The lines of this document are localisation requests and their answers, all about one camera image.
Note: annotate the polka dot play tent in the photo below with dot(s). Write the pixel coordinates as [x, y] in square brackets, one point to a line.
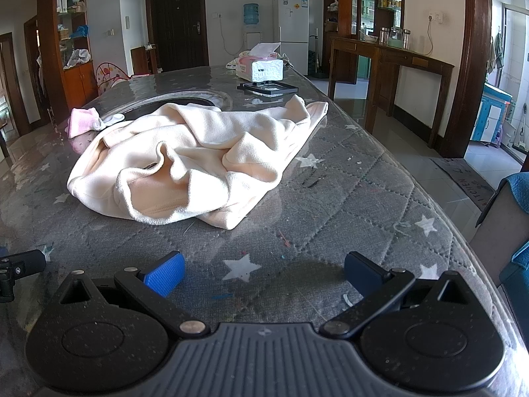
[108, 75]

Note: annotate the wooden glass shelf unit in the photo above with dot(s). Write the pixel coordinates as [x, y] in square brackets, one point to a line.
[345, 8]

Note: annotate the cream fleece garment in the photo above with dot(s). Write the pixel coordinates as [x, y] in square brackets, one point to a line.
[198, 153]

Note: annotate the dark brown door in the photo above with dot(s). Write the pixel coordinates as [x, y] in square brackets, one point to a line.
[177, 25]

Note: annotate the blue cabinet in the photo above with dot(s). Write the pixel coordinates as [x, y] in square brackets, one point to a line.
[492, 115]

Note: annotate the small patterned cloth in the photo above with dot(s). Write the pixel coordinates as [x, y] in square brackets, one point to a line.
[288, 60]

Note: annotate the pink white tissue box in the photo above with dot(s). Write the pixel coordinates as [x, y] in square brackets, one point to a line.
[266, 70]

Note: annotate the dark wooden console table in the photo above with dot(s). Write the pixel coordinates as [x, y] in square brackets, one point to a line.
[392, 56]

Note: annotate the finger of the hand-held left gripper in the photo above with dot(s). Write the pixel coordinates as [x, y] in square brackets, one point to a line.
[24, 264]

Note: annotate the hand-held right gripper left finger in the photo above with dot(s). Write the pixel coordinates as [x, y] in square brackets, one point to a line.
[165, 275]

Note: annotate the grey door mat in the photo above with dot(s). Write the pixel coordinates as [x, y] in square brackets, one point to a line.
[463, 180]

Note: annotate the blue towel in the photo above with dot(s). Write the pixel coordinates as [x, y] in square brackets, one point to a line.
[516, 184]

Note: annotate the blue water bottle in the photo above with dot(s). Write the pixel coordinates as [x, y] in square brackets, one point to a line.
[251, 14]

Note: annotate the small wooden shoe cabinet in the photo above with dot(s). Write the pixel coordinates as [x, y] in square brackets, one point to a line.
[142, 60]

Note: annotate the black rectangular frame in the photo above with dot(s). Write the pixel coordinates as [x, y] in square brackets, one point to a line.
[244, 87]

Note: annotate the wooden display cabinet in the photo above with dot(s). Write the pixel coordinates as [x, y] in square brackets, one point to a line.
[78, 82]

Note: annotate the round black inset cooktop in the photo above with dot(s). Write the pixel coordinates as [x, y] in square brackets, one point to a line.
[186, 101]

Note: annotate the white refrigerator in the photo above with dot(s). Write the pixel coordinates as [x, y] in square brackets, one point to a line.
[291, 29]

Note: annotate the chair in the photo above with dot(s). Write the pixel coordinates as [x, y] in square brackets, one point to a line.
[500, 223]

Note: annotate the glass jar with lid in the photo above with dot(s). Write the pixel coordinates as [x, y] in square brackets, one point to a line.
[396, 35]
[406, 40]
[384, 37]

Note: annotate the white water dispenser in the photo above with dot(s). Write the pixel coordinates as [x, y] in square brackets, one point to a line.
[253, 39]

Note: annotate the hanging grey towel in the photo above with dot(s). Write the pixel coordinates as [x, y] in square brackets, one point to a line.
[497, 53]

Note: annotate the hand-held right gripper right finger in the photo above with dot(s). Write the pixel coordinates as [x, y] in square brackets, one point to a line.
[361, 275]

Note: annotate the pink and white sock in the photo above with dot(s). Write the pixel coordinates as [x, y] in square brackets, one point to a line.
[80, 122]

